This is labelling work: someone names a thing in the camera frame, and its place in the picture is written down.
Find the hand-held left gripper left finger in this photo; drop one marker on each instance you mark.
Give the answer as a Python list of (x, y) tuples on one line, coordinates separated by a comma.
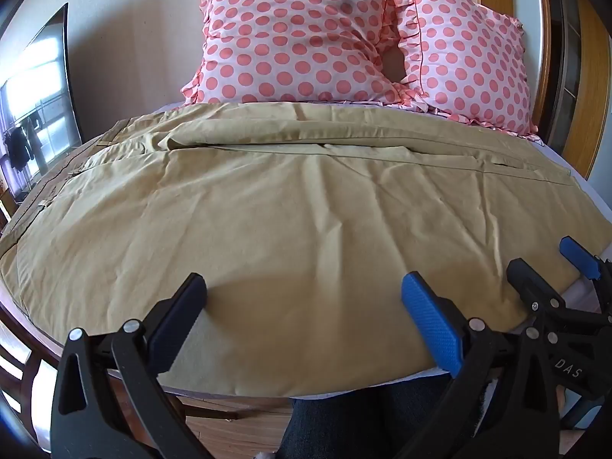
[(179, 313)]

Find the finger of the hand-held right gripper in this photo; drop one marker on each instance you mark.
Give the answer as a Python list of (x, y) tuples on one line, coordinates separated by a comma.
[(528, 287), (578, 256)]

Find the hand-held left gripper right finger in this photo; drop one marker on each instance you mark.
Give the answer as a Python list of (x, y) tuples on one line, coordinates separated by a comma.
[(430, 325)]

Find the khaki pants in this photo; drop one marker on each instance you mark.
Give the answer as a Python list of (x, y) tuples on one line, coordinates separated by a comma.
[(296, 229)]

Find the person's legs in dark jeans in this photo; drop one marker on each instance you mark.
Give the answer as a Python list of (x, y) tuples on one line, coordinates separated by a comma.
[(363, 420)]

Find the wooden headboard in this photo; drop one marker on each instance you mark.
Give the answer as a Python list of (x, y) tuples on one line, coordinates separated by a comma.
[(550, 48)]

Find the small pink polka dot pillow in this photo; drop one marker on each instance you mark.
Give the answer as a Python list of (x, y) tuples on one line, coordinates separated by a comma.
[(468, 62)]

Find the window with hanging clothes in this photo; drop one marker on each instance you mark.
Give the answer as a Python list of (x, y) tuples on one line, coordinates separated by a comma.
[(40, 100)]

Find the large pink polka dot pillow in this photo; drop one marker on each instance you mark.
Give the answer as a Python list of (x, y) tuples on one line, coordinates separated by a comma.
[(291, 38)]

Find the dark wooden bed frame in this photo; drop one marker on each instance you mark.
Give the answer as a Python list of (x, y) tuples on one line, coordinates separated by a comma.
[(28, 344)]

